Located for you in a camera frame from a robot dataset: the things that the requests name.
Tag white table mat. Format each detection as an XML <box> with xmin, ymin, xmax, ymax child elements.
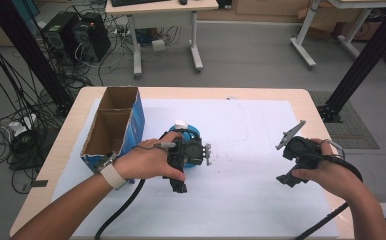
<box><xmin>51</xmin><ymin>97</ymin><xmax>341</xmax><ymax>239</ymax></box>

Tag black keyboard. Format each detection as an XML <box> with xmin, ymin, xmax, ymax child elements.
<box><xmin>110</xmin><ymin>0</ymin><xmax>179</xmax><ymax>8</ymax></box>

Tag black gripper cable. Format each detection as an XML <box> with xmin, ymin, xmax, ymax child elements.
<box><xmin>94</xmin><ymin>178</ymin><xmax>147</xmax><ymax>240</ymax></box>
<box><xmin>294</xmin><ymin>151</ymin><xmax>365</xmax><ymax>240</ymax></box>

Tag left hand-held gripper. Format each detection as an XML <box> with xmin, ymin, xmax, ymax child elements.
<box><xmin>162</xmin><ymin>130</ymin><xmax>213</xmax><ymax>195</ymax></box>

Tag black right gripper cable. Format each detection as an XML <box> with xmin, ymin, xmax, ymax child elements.
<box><xmin>294</xmin><ymin>151</ymin><xmax>365</xmax><ymax>240</ymax></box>

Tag blue bottle with white cap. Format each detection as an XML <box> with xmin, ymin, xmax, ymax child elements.
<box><xmin>167</xmin><ymin>119</ymin><xmax>202</xmax><ymax>169</ymax></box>

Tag grey floor mat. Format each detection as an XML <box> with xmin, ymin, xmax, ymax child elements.
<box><xmin>308</xmin><ymin>90</ymin><xmax>381</xmax><ymax>150</ymax></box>

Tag white desk with wooden top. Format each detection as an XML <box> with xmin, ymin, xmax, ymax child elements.
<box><xmin>104</xmin><ymin>0</ymin><xmax>220</xmax><ymax>80</ymax></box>

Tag small white box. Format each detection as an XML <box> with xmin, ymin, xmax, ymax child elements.
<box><xmin>151</xmin><ymin>39</ymin><xmax>167</xmax><ymax>53</ymax></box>

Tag blue cardboard box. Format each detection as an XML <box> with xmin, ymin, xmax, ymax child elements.
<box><xmin>80</xmin><ymin>86</ymin><xmax>146</xmax><ymax>175</ymax></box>

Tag person's right hand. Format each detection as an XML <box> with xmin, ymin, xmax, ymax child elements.
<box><xmin>290</xmin><ymin>137</ymin><xmax>366</xmax><ymax>203</ymax></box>

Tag brown cardboard box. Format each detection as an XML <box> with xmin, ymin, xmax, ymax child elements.
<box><xmin>297</xmin><ymin>5</ymin><xmax>384</xmax><ymax>42</ymax></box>

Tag white desk frame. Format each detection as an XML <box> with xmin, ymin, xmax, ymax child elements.
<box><xmin>289</xmin><ymin>0</ymin><xmax>386</xmax><ymax>71</ymax></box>

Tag black metal frame post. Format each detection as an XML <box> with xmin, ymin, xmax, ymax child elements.
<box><xmin>0</xmin><ymin>0</ymin><xmax>75</xmax><ymax>116</ymax></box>
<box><xmin>316</xmin><ymin>0</ymin><xmax>386</xmax><ymax>124</ymax></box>

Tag black computer tower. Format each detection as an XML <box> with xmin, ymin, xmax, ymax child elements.
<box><xmin>41</xmin><ymin>11</ymin><xmax>82</xmax><ymax>63</ymax></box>
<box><xmin>72</xmin><ymin>12</ymin><xmax>112</xmax><ymax>63</ymax></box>

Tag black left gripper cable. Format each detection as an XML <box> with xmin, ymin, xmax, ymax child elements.
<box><xmin>94</xmin><ymin>178</ymin><xmax>147</xmax><ymax>240</ymax></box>

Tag bundle of black cables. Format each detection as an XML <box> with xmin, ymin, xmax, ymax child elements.
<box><xmin>0</xmin><ymin>13</ymin><xmax>95</xmax><ymax>196</ymax></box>

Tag white power strip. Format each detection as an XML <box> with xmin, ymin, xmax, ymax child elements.
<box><xmin>8</xmin><ymin>113</ymin><xmax>38</xmax><ymax>137</ymax></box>

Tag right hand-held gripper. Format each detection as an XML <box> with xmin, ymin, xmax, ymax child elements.
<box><xmin>275</xmin><ymin>119</ymin><xmax>324</xmax><ymax>189</ymax></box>

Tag beige wristband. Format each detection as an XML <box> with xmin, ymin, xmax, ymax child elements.
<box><xmin>99</xmin><ymin>162</ymin><xmax>129</xmax><ymax>191</ymax></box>

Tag person's left hand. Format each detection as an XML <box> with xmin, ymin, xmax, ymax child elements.
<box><xmin>113</xmin><ymin>130</ymin><xmax>187</xmax><ymax>183</ymax></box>

